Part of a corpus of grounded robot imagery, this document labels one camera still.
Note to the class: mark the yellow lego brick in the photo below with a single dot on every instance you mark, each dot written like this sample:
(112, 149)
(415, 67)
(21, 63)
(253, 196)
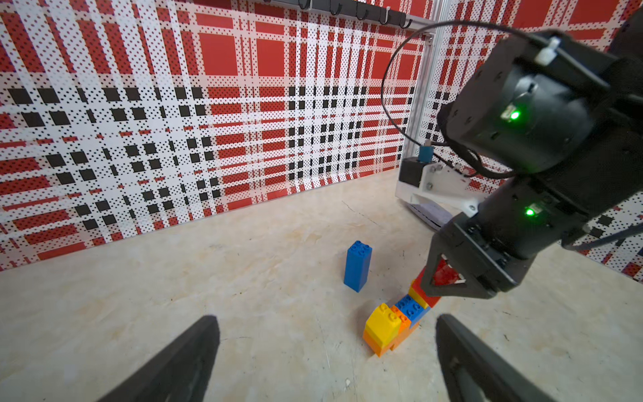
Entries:
(417, 298)
(383, 325)

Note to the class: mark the purple grey oval case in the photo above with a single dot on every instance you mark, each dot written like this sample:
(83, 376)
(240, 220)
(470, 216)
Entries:
(432, 214)

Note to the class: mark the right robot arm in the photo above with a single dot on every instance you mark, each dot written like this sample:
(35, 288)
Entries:
(567, 121)

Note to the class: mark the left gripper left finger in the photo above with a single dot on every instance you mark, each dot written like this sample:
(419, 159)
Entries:
(180, 372)

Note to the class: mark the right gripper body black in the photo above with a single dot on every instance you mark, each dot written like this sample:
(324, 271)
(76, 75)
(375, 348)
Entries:
(469, 254)

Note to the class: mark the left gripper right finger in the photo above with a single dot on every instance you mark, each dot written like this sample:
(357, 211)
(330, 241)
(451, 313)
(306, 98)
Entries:
(474, 372)

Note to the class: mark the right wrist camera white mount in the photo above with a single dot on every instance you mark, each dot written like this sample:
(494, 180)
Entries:
(421, 182)

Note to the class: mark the black hook rail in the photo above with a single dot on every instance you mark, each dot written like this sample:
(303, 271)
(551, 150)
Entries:
(360, 11)

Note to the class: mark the blue square lego brick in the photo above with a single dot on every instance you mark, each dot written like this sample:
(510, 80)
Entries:
(357, 265)

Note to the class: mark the orange lego brick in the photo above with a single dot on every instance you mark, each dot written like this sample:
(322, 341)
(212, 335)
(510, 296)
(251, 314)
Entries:
(404, 332)

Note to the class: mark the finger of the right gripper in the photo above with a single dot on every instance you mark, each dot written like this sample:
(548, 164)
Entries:
(427, 284)
(473, 287)

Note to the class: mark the blue long lego brick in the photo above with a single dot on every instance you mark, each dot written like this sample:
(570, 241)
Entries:
(411, 309)

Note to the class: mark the red square lego brick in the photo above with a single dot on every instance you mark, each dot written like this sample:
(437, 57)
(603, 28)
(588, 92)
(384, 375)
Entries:
(445, 275)

